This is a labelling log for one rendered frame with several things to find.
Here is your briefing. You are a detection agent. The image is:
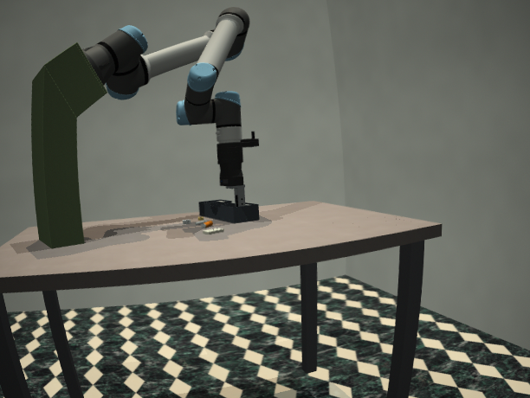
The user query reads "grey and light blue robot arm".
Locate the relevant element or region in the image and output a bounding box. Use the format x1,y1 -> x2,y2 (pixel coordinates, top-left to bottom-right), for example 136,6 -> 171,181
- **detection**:
82,7 -> 249,128

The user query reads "dark grey rack of bins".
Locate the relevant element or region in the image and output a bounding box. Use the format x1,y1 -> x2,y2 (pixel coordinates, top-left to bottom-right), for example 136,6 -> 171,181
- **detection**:
199,200 -> 260,223

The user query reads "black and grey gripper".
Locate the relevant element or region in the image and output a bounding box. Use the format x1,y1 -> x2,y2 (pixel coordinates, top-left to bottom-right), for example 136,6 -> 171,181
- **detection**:
216,126 -> 259,207

